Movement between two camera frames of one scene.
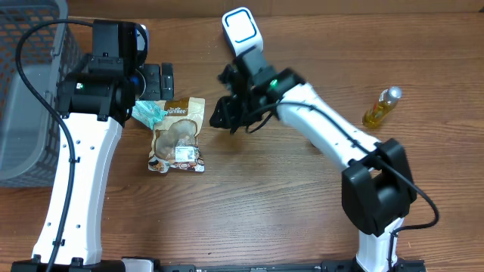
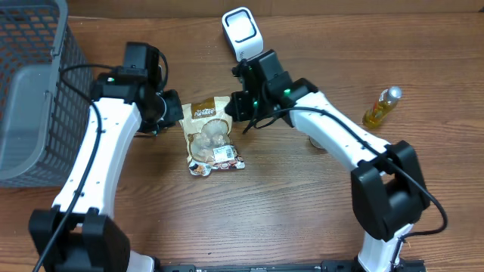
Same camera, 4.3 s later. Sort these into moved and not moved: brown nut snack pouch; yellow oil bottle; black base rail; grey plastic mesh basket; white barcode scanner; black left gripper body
Moved: brown nut snack pouch; black left gripper body
Not moved: black base rail; grey plastic mesh basket; white barcode scanner; yellow oil bottle
